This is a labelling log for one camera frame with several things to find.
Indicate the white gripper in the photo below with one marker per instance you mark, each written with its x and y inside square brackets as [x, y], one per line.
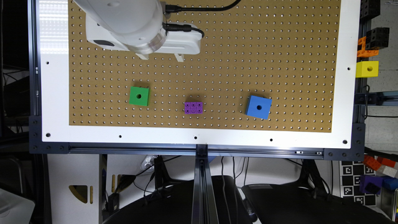
[177, 43]

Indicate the green block with hole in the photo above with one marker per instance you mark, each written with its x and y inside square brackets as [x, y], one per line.
[139, 96]

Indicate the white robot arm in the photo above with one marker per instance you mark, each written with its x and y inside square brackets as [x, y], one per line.
[139, 26]

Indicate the purple studded block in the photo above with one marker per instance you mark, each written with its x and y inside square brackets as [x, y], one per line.
[193, 107]

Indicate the blue block with hole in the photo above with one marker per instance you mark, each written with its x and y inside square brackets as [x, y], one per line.
[258, 107]

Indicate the yellow block with hole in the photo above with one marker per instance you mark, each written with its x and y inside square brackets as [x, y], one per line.
[367, 69]

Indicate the black block top right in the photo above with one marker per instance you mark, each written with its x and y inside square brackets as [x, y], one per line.
[369, 9]

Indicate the black block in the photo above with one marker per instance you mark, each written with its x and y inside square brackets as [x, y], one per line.
[377, 38]
[369, 9]

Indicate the black block middle right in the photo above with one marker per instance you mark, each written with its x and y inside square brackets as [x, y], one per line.
[377, 38]

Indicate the red orange block in bin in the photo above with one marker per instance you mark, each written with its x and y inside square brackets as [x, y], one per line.
[375, 164]

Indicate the purple block in bin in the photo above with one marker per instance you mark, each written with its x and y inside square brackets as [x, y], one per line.
[370, 184]

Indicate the brown pegboard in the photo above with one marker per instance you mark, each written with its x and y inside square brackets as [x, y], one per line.
[281, 50]

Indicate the black chair left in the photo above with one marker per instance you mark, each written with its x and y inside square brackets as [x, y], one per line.
[177, 206]

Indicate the black chair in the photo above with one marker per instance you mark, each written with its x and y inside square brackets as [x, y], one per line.
[288, 204]
[177, 206]

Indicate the white cabinet panel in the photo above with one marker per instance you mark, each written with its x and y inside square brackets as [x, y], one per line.
[75, 190]

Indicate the black chair right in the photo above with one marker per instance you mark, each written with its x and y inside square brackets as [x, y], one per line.
[288, 204]

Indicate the fiducial marker sheet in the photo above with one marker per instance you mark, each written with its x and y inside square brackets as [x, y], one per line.
[350, 174]

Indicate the white board frame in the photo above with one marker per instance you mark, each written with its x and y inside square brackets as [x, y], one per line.
[55, 99]

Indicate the dark aluminium table frame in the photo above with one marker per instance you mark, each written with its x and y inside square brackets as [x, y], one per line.
[204, 206]

